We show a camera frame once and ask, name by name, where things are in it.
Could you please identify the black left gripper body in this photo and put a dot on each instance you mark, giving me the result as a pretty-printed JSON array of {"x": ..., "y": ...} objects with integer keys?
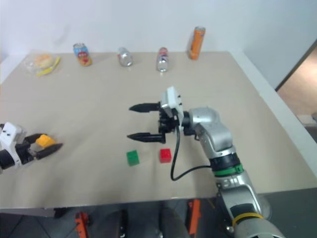
[{"x": 24, "y": 151}]

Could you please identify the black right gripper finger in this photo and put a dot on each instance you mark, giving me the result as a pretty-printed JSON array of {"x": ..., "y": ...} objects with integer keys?
[
  {"x": 144, "y": 107},
  {"x": 146, "y": 137}
]

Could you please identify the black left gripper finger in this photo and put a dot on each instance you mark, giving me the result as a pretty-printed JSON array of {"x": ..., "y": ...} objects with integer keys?
[
  {"x": 32, "y": 138},
  {"x": 49, "y": 150}
]

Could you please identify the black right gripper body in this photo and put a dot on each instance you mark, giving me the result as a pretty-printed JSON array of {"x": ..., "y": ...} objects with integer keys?
[{"x": 166, "y": 124}]

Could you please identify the yellow toy cube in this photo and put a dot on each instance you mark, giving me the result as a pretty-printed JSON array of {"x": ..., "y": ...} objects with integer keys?
[{"x": 45, "y": 141}]

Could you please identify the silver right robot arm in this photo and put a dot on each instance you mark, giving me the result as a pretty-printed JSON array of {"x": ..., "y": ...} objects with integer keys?
[{"x": 218, "y": 134}]

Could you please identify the green toy cube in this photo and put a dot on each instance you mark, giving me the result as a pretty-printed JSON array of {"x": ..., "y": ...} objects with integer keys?
[{"x": 132, "y": 158}]

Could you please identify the red toy cube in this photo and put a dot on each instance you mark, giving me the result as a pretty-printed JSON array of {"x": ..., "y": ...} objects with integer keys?
[{"x": 165, "y": 155}]

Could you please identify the red and blue soda can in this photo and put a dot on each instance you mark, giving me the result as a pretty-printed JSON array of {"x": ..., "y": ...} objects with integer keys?
[{"x": 163, "y": 59}]

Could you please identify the silver drink can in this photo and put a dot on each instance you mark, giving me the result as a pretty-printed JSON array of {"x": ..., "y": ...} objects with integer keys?
[{"x": 125, "y": 57}]

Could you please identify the yellow banana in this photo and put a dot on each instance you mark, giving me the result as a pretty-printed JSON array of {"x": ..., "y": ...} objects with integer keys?
[{"x": 49, "y": 69}]

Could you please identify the clear plastic bag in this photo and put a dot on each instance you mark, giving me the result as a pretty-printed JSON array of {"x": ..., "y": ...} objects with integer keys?
[{"x": 31, "y": 65}]

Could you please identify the round orange bread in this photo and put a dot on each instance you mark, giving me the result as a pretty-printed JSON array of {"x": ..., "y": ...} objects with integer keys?
[{"x": 44, "y": 61}]

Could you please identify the orange and black clamp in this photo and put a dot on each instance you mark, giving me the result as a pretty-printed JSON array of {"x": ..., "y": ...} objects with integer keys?
[
  {"x": 194, "y": 215},
  {"x": 81, "y": 223}
]

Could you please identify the colourful blue orange can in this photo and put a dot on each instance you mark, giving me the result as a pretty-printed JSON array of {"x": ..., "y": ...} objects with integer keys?
[{"x": 83, "y": 55}]

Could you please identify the tall orange drink can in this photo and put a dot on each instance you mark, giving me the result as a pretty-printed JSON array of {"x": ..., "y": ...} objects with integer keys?
[{"x": 196, "y": 43}]

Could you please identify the brown wooden door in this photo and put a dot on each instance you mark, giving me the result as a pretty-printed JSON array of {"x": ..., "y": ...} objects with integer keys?
[{"x": 297, "y": 94}]

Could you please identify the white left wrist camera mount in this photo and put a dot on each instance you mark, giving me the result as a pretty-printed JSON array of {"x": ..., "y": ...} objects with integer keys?
[{"x": 11, "y": 136}]

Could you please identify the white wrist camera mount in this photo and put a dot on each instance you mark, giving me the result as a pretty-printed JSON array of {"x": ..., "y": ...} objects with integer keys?
[
  {"x": 11, "y": 136},
  {"x": 172, "y": 99}
]

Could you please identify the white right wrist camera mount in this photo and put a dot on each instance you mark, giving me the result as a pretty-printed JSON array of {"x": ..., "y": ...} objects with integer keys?
[{"x": 172, "y": 99}]

